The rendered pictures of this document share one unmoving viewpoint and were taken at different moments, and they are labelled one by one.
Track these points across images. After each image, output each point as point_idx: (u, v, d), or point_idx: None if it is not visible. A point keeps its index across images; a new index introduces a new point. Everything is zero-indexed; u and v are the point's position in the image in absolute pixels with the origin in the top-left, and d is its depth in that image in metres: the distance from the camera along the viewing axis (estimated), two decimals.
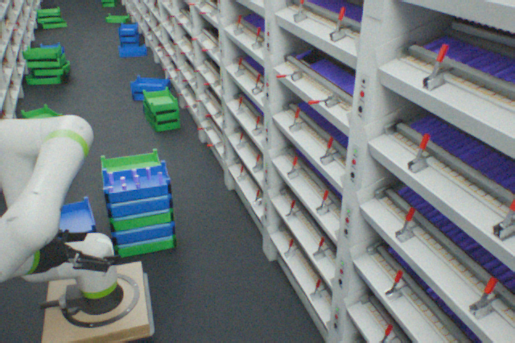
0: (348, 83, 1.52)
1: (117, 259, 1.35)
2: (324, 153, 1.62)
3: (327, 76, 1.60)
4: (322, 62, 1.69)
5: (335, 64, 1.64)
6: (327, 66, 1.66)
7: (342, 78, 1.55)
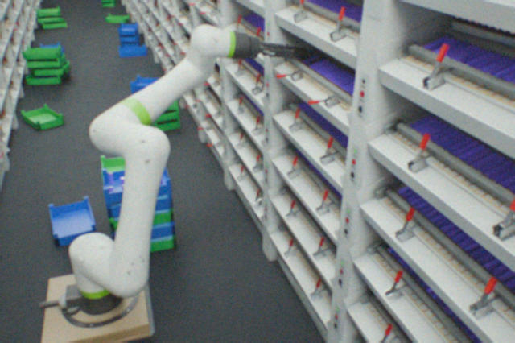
0: (348, 83, 1.52)
1: (306, 53, 1.72)
2: (324, 153, 1.62)
3: (327, 76, 1.60)
4: (322, 62, 1.69)
5: (335, 65, 1.64)
6: (327, 66, 1.66)
7: (342, 78, 1.55)
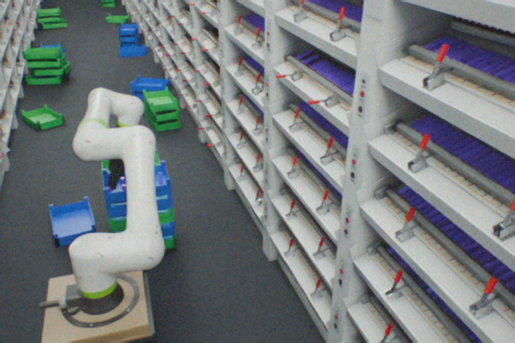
0: (348, 83, 1.52)
1: (109, 183, 2.20)
2: (324, 153, 1.62)
3: (327, 76, 1.60)
4: (322, 62, 1.69)
5: (335, 65, 1.64)
6: (327, 66, 1.66)
7: (342, 78, 1.55)
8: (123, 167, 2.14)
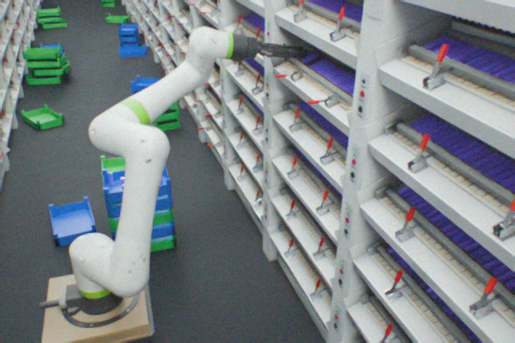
0: (348, 83, 1.52)
1: None
2: (324, 153, 1.62)
3: (327, 76, 1.60)
4: (322, 62, 1.69)
5: (335, 65, 1.64)
6: (327, 66, 1.66)
7: (342, 78, 1.55)
8: (279, 55, 1.68)
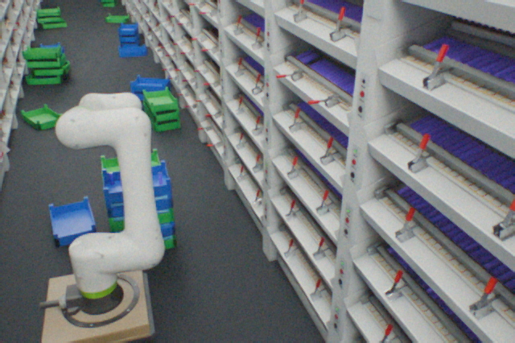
0: (348, 83, 1.52)
1: None
2: (324, 153, 1.62)
3: (327, 76, 1.60)
4: (322, 62, 1.69)
5: (335, 65, 1.64)
6: (327, 66, 1.66)
7: (342, 78, 1.55)
8: None
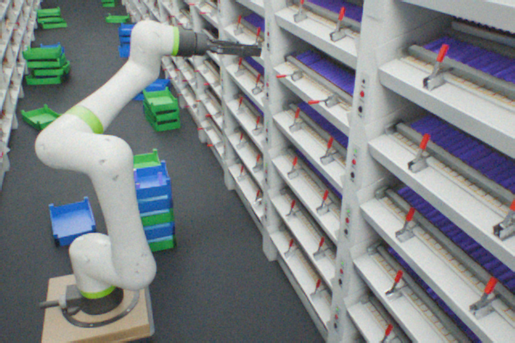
0: (348, 83, 1.52)
1: (257, 51, 1.63)
2: (324, 153, 1.62)
3: (327, 76, 1.60)
4: (322, 62, 1.69)
5: (335, 65, 1.64)
6: (327, 66, 1.66)
7: (342, 78, 1.55)
8: None
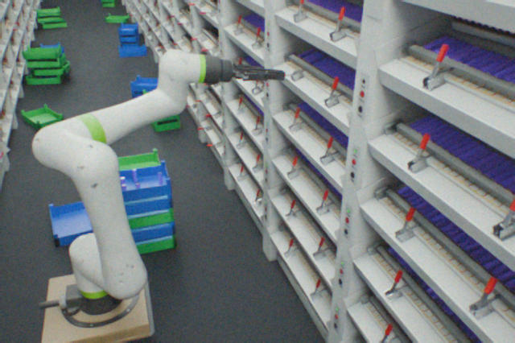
0: (352, 80, 1.52)
1: None
2: (324, 153, 1.62)
3: (331, 74, 1.60)
4: (325, 60, 1.69)
5: (339, 63, 1.64)
6: (331, 64, 1.66)
7: (346, 76, 1.55)
8: (256, 78, 1.59)
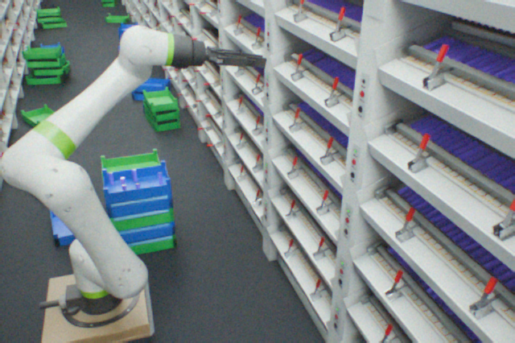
0: (352, 80, 1.52)
1: None
2: (324, 153, 1.62)
3: (331, 74, 1.60)
4: (326, 60, 1.69)
5: (339, 63, 1.64)
6: (331, 64, 1.66)
7: (346, 76, 1.55)
8: (232, 63, 1.40)
